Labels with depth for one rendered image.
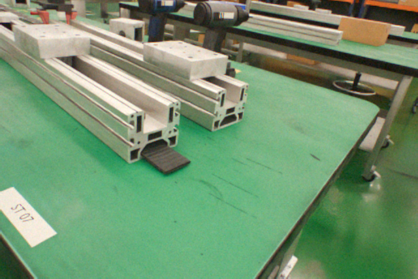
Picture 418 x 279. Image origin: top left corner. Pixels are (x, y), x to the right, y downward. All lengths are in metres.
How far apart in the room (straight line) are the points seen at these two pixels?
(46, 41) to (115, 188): 0.38
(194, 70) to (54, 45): 0.30
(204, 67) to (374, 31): 1.93
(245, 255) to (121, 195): 0.18
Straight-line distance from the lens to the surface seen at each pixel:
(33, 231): 0.39
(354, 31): 2.47
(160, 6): 0.95
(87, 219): 0.39
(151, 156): 0.48
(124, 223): 0.38
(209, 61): 0.62
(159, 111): 0.49
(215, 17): 0.79
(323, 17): 3.94
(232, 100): 0.63
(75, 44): 0.73
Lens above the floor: 1.05
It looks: 26 degrees down
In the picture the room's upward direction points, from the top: 8 degrees clockwise
